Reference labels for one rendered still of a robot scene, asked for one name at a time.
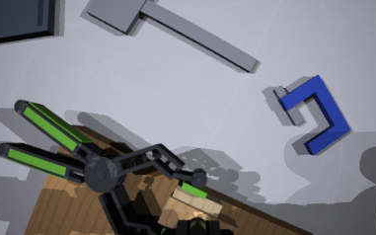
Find dark blue-grey shallow tray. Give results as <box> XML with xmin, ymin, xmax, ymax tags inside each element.
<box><xmin>0</xmin><ymin>0</ymin><xmax>55</xmax><ymax>43</ymax></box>

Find wooden dowel pin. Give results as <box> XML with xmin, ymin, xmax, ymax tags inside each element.
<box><xmin>190</xmin><ymin>220</ymin><xmax>205</xmax><ymax>235</ymax></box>

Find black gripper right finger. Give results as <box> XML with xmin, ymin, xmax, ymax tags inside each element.
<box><xmin>205</xmin><ymin>220</ymin><xmax>234</xmax><ymax>235</ymax></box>

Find brown wooden bench board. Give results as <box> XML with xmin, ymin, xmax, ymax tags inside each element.
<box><xmin>24</xmin><ymin>124</ymin><xmax>314</xmax><ymax>235</ymax></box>

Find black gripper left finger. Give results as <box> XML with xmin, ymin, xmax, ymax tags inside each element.
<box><xmin>162</xmin><ymin>220</ymin><xmax>190</xmax><ymax>235</ymax></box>

